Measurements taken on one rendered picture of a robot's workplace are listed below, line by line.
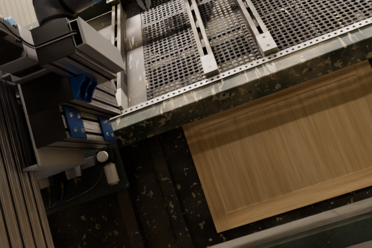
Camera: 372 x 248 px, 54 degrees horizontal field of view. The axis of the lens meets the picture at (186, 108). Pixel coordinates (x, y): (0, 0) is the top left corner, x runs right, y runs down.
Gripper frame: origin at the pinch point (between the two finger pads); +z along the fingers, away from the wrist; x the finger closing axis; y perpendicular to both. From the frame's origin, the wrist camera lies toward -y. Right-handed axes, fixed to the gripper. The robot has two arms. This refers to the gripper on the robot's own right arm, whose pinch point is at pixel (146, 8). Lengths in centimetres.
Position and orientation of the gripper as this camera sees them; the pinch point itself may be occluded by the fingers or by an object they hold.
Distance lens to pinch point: 176.3
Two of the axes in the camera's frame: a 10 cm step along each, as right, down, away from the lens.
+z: 3.6, 8.9, 3.0
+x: -9.3, 3.3, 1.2
